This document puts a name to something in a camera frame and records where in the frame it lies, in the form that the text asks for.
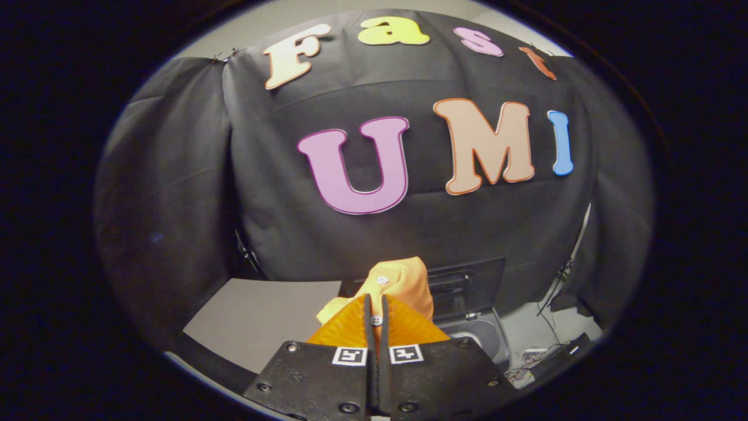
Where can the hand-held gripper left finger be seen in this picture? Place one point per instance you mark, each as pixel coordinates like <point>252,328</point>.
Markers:
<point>315,380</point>

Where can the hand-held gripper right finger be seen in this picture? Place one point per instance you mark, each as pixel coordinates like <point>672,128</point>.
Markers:
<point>444,380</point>

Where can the orange shirt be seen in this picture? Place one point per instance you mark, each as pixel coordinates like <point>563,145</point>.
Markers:
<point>403,280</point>

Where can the black box on floor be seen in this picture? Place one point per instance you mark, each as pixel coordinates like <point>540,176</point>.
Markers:
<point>564,356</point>

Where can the black backdrop cloth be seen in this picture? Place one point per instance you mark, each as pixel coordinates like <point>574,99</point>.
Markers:
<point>409,234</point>

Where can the black light stand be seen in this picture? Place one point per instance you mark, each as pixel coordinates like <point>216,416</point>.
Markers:
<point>570,263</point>

